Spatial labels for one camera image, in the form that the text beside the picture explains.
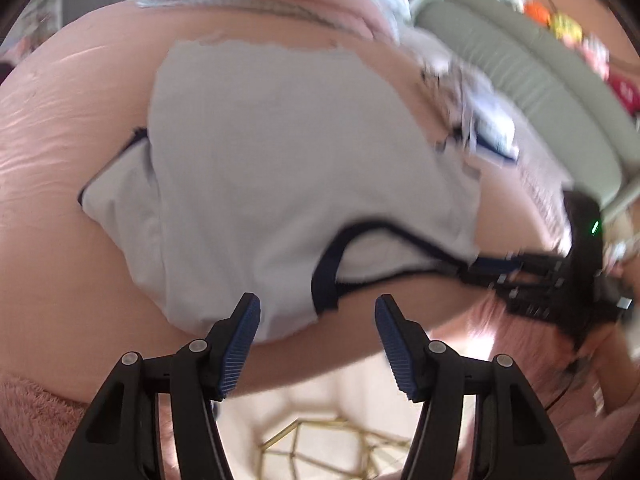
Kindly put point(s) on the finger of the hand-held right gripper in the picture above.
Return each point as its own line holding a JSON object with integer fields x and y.
{"x": 535, "y": 300}
{"x": 525, "y": 266}

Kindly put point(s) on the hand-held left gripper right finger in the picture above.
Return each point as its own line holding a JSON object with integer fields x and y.
{"x": 395, "y": 350}

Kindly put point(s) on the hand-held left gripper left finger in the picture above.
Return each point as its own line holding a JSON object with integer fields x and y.
{"x": 240, "y": 345}

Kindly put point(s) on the grey t-shirt with navy trim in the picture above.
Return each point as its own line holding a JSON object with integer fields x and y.
{"x": 275, "y": 160}

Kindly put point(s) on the pile of pale printed clothes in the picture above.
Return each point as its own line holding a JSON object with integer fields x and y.
{"x": 490, "y": 125}

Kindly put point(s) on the green padded headboard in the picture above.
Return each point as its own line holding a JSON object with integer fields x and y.
{"x": 525, "y": 60}

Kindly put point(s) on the pink plush toy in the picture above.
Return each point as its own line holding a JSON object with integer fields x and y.
{"x": 596, "y": 55}

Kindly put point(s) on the pink fluffy rug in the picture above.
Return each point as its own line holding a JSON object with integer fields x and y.
{"x": 30, "y": 420}

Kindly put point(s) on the yellow plush toy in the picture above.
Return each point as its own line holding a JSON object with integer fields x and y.
{"x": 567, "y": 29}

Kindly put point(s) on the orange plush toy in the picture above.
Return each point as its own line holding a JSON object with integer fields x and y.
{"x": 537, "y": 12}

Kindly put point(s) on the round bed with pink sheet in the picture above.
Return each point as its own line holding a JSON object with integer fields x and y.
{"x": 75, "y": 135}

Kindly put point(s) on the pink checked quilt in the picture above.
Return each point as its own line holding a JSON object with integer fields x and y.
{"x": 350, "y": 5}

